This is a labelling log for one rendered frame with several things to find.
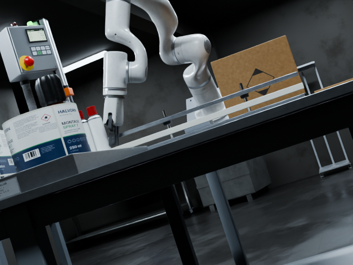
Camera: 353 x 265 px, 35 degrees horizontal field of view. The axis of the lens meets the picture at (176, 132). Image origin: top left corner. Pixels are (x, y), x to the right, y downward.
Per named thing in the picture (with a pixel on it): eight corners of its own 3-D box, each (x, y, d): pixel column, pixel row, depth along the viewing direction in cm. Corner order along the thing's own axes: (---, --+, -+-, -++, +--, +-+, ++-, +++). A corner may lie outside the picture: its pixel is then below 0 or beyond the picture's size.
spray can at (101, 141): (99, 163, 200) (81, 109, 201) (103, 162, 205) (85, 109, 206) (112, 158, 199) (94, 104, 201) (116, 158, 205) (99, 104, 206)
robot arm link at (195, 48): (191, 73, 266) (170, 33, 252) (226, 68, 257) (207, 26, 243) (184, 90, 258) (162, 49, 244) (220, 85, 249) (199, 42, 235)
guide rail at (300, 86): (17, 186, 204) (16, 181, 205) (19, 186, 206) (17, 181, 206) (304, 88, 185) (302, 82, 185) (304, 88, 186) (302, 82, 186)
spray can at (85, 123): (85, 167, 201) (68, 113, 202) (90, 166, 206) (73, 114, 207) (98, 163, 200) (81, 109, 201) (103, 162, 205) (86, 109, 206)
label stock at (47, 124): (96, 156, 159) (81, 108, 160) (87, 153, 139) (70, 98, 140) (28, 178, 158) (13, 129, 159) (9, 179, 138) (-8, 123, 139)
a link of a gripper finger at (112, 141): (110, 126, 202) (109, 145, 202) (106, 126, 199) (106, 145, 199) (118, 126, 201) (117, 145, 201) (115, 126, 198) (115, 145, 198)
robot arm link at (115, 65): (130, 89, 206) (104, 89, 206) (130, 53, 206) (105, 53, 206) (127, 88, 197) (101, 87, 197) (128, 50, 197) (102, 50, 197)
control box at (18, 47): (9, 82, 214) (-5, 36, 216) (47, 77, 226) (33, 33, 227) (21, 73, 207) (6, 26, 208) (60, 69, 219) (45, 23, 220)
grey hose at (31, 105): (34, 133, 217) (18, 82, 218) (38, 133, 220) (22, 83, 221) (42, 130, 216) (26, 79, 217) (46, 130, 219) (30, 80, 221)
